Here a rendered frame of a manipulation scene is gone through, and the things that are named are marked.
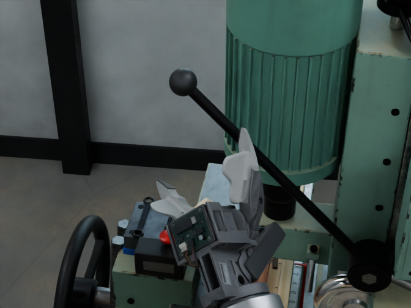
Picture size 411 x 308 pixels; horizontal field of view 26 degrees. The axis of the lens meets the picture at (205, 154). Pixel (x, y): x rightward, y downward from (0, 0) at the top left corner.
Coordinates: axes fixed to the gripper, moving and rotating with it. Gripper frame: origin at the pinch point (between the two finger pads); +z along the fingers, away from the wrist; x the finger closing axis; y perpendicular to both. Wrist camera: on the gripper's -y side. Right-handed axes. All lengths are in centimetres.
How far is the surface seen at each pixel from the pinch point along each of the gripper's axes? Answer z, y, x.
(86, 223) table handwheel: 9.6, -20.5, 42.1
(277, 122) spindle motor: 2.3, -9.5, -6.6
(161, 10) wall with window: 98, -112, 75
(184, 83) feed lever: 6.3, 6.4, -5.3
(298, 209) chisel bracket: -3.2, -30.6, 7.1
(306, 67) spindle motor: 5.3, -6.4, -14.9
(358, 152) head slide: -3.8, -18.5, -11.5
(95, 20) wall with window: 104, -103, 94
